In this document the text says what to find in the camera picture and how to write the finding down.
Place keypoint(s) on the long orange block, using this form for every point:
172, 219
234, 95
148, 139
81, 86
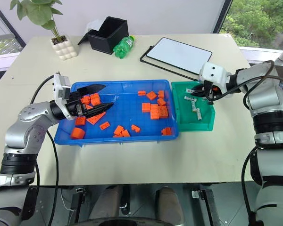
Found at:
95, 118

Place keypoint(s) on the square orange studded block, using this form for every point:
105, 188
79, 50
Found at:
95, 99
80, 121

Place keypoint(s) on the green plastic tray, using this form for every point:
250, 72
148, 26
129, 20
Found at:
191, 126

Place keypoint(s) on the green plastic bottle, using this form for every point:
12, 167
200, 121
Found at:
123, 48

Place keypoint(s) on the white plastic bag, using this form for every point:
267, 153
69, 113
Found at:
93, 24

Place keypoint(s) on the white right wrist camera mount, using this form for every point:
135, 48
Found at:
213, 74

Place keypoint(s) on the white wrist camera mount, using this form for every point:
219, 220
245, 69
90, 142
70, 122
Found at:
213, 74
61, 88

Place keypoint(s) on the white tablet board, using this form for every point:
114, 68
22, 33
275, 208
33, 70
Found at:
179, 55

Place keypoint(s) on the rounded orange block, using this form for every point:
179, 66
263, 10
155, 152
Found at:
77, 133

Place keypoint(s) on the black table leg bracket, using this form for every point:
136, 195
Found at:
207, 207
79, 202

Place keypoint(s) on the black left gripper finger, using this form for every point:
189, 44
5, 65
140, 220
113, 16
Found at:
99, 109
92, 89

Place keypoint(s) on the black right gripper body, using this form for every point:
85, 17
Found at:
211, 91

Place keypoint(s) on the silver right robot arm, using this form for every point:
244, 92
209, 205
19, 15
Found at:
266, 106

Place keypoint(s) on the green leafy plant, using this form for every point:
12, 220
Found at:
39, 14

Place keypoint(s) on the black window frame bar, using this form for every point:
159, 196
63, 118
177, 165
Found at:
9, 23
222, 15

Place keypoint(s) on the blue plastic tray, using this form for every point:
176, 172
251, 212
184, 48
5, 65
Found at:
122, 139

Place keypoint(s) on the black upright strut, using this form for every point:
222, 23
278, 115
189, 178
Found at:
125, 200

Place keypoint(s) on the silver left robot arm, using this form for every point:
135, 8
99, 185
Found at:
26, 131

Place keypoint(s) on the small orange block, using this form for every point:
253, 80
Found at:
104, 125
160, 94
142, 93
85, 99
118, 130
126, 133
151, 95
161, 101
135, 128
154, 107
88, 106
167, 131

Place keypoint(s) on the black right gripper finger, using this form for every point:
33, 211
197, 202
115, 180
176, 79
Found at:
199, 93
200, 87

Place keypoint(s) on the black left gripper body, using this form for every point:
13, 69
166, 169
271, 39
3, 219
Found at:
75, 106

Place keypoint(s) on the dark rounded shape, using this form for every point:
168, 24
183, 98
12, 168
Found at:
168, 204
106, 202

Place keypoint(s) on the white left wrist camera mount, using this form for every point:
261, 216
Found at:
61, 88

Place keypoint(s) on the black open box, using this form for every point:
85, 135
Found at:
103, 41

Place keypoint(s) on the white bubble plant pot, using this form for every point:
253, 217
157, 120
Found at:
64, 50

